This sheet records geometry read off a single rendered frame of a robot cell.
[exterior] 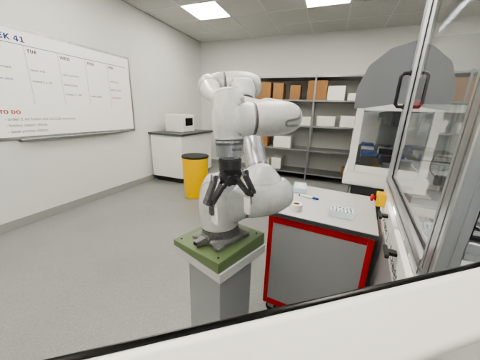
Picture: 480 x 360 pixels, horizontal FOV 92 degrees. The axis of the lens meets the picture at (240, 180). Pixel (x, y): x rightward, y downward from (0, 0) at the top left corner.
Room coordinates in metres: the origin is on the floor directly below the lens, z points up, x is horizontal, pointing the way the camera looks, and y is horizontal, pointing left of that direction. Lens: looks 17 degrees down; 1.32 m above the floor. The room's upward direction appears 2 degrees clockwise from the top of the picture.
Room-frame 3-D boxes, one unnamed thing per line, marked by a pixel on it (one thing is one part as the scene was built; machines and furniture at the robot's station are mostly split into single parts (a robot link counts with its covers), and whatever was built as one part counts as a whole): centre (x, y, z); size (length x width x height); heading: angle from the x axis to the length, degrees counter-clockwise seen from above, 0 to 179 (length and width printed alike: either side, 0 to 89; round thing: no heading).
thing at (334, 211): (1.23, -0.59, 0.78); 0.12 x 0.08 x 0.04; 69
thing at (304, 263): (1.41, -0.57, 0.38); 0.62 x 0.58 x 0.76; 153
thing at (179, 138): (4.63, 1.15, 0.61); 1.15 x 0.72 x 1.22; 159
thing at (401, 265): (0.63, -0.51, 0.87); 0.29 x 0.02 x 0.11; 153
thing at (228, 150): (0.74, 0.04, 1.20); 0.09 x 0.09 x 0.06
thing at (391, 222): (0.91, -0.65, 0.87); 0.29 x 0.02 x 0.11; 153
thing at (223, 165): (0.73, 0.03, 1.13); 0.08 x 0.07 x 0.09; 127
